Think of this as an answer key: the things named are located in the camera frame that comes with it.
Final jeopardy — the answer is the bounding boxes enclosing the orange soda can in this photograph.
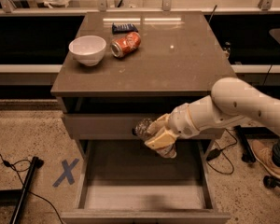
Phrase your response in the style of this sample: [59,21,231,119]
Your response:
[110,32,141,58]

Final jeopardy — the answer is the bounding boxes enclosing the black chair caster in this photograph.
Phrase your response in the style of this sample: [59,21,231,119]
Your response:
[263,175,280,189]

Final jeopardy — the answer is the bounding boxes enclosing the grey drawer cabinet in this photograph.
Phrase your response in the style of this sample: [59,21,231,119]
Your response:
[50,10,245,224]

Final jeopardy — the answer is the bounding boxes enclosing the blue tape cross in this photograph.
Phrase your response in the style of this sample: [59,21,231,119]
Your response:
[53,158,79,188]

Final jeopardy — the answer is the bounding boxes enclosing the black tripod leg left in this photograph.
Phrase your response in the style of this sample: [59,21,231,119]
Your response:
[9,156,44,224]

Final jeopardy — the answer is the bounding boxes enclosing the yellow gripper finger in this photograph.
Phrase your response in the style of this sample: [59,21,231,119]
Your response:
[147,114,169,135]
[145,127,178,150]

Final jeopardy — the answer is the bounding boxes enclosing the closed upper grey drawer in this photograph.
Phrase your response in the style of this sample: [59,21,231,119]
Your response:
[61,112,227,141]

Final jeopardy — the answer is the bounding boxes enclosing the black power adapter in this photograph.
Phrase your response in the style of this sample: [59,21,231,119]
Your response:
[206,148,221,161]

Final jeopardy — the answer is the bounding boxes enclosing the black stand leg right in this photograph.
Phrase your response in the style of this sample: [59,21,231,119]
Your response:
[234,126,256,163]

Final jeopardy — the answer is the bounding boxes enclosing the clear plastic water bottle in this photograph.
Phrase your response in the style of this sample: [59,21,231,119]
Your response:
[133,118,176,159]

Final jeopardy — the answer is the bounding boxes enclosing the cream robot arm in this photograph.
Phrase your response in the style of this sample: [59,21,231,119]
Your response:
[145,77,280,150]

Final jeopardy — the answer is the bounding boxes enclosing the blue snack wrapper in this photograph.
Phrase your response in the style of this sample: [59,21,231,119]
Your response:
[112,23,138,35]

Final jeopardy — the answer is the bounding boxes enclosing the black adapter cable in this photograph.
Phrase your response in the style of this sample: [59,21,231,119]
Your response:
[206,128,239,176]

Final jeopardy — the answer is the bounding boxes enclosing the open lower grey drawer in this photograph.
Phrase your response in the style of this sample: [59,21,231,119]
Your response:
[62,140,231,224]

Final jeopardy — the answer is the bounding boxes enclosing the white ceramic bowl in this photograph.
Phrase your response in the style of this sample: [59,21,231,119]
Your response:
[68,35,106,66]

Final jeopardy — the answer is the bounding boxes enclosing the tan shoe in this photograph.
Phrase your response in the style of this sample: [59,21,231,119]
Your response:
[252,140,280,179]

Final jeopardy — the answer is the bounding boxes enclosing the black floor cable left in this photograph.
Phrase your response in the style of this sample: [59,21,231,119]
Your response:
[0,143,64,224]

